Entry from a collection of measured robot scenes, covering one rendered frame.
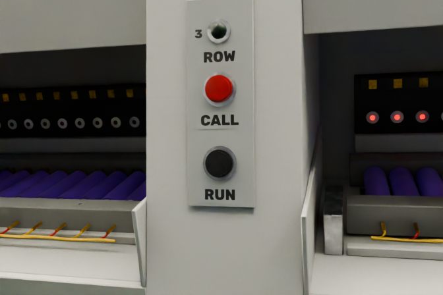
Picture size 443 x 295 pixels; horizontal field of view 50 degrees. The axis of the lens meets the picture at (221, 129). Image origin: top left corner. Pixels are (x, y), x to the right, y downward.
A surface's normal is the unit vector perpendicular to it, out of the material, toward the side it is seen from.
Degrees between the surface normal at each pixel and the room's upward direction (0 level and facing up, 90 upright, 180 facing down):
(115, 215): 107
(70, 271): 17
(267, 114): 90
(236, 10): 90
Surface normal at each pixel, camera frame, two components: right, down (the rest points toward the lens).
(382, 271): -0.07, -0.97
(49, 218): -0.24, 0.25
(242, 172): -0.25, -0.04
